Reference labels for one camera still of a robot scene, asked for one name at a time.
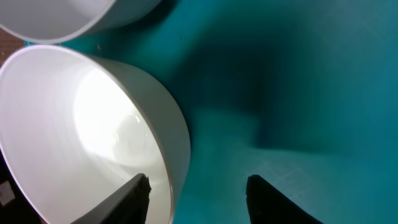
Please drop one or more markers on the white bowl with peanuts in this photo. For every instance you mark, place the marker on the white bowl with peanuts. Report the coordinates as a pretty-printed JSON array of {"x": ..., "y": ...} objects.
[{"x": 75, "y": 128}]

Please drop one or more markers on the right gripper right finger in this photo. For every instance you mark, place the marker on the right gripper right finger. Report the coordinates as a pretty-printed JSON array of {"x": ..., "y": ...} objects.
[{"x": 268, "y": 205}]

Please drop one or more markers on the grey bowl with rice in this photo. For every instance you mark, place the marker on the grey bowl with rice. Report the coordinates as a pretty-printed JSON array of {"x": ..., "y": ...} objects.
[{"x": 57, "y": 21}]

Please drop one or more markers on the teal serving tray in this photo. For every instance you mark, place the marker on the teal serving tray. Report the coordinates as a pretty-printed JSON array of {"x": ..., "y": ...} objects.
[{"x": 300, "y": 92}]

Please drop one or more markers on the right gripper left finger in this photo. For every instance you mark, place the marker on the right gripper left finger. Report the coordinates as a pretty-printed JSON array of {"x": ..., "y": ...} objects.
[{"x": 128, "y": 205}]

